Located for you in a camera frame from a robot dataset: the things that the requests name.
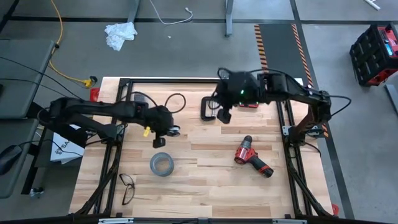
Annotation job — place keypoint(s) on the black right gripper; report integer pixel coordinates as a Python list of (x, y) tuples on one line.
[(225, 104)]

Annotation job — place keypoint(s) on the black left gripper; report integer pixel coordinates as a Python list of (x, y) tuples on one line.
[(160, 130)]

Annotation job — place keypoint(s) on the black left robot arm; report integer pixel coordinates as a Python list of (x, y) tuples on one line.
[(102, 110)]

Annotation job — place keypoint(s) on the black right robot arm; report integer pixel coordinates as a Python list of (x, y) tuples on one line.
[(295, 91)]

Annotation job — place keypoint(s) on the small yellow tag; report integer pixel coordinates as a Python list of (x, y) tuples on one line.
[(146, 131)]

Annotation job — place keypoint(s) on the black C-clamp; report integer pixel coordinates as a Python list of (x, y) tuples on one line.
[(202, 109)]

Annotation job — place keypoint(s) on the red black flat tool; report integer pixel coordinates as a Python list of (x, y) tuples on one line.
[(248, 106)]

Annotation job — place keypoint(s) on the large black round container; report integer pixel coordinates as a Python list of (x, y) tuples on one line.
[(154, 165)]

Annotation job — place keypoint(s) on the red table corner clamp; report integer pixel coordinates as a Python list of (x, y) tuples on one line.
[(94, 94), (335, 210)]

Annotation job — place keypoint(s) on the black hazard stripe floor mat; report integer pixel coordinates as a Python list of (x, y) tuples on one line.
[(280, 46)]

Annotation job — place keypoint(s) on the grey table leg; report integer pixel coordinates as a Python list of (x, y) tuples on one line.
[(229, 18), (133, 11)]

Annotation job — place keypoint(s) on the white paper sheet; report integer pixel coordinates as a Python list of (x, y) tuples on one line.
[(66, 149)]

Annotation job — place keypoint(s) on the white crumpled cloth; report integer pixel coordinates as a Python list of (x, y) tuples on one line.
[(121, 32)]

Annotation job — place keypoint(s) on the desk caster wheel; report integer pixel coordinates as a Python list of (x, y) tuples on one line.
[(36, 193)]

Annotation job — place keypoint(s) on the grey desk top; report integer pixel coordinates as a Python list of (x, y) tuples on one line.
[(15, 186), (18, 102)]

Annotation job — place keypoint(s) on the black computer mouse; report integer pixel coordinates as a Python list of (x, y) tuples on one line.
[(9, 158)]

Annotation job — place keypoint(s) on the red black tool crate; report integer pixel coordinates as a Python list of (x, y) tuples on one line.
[(373, 56)]

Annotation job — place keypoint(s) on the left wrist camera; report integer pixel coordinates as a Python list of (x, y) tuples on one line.
[(159, 142)]

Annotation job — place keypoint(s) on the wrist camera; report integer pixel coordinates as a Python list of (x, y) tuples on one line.
[(159, 142), (224, 116)]

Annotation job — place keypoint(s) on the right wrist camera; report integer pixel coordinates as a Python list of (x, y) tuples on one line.
[(224, 116)]

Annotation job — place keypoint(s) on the black metal table frame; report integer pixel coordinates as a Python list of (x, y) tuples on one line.
[(174, 81)]

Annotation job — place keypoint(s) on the black frame safety glasses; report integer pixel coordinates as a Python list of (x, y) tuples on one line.
[(132, 186)]

